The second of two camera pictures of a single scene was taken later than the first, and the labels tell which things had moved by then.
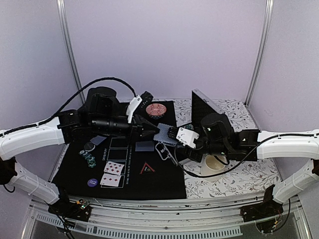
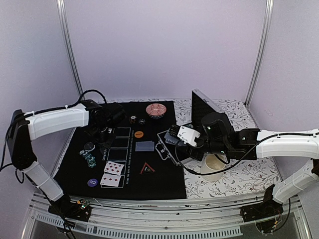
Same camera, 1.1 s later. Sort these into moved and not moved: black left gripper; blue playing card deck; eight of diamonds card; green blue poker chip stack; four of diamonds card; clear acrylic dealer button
Moved: blue playing card deck; black left gripper
Not moved: eight of diamonds card; four of diamonds card; clear acrylic dealer button; green blue poker chip stack
